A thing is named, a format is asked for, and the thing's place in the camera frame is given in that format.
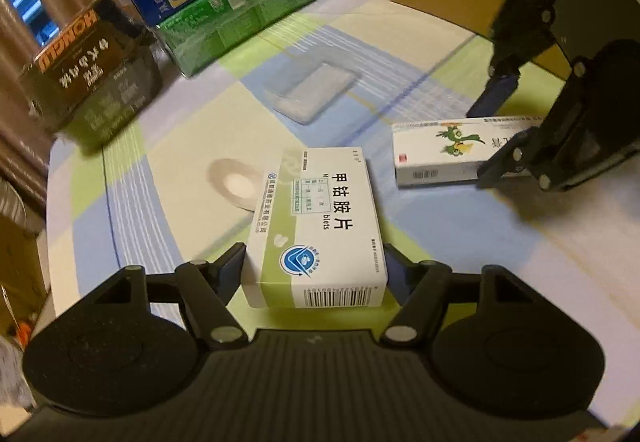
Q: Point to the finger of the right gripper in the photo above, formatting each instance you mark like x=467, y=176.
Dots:
x=520, y=32
x=518, y=155

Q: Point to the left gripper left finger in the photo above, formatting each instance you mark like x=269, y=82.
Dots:
x=206, y=288

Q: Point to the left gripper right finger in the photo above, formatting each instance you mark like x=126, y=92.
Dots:
x=420, y=288

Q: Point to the checked tablecloth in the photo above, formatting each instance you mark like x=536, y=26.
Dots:
x=146, y=198

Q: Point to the white green-bird ointment box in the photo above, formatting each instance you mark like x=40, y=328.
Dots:
x=444, y=152

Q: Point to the green wrapped carton pack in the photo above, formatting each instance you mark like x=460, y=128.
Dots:
x=207, y=29

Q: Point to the white plastic spoon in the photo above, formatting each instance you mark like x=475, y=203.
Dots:
x=236, y=182

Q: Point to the white blue-logo medicine box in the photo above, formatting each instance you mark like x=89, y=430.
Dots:
x=315, y=242

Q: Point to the brown cardboard boxes stack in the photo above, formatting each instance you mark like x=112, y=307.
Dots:
x=23, y=291

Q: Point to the dark noodle carton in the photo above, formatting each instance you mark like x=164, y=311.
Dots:
x=94, y=77

